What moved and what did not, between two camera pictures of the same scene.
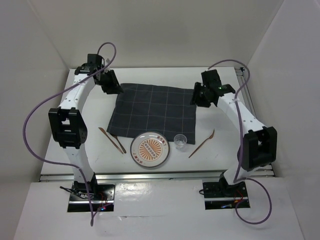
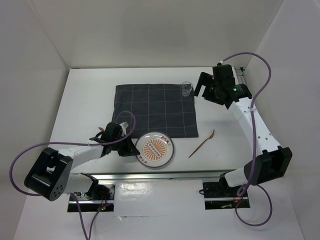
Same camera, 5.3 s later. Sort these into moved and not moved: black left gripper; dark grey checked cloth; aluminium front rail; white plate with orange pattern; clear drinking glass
Moved: clear drinking glass; white plate with orange pattern; black left gripper
Not moved: aluminium front rail; dark grey checked cloth
